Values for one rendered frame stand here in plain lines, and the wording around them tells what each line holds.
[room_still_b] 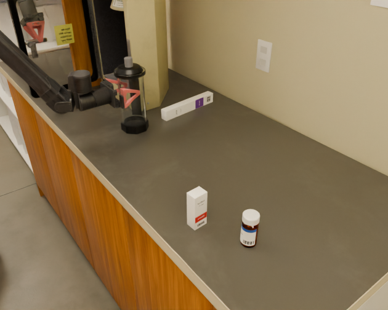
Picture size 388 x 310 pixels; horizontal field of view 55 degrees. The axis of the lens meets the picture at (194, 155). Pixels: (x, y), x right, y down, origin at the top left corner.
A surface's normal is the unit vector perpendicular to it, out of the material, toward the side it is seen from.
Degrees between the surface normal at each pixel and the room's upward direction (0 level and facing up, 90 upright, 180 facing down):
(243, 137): 0
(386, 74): 90
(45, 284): 0
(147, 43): 90
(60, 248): 0
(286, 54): 90
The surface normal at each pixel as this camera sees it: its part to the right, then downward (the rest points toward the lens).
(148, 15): 0.61, 0.43
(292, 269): 0.00, -0.84
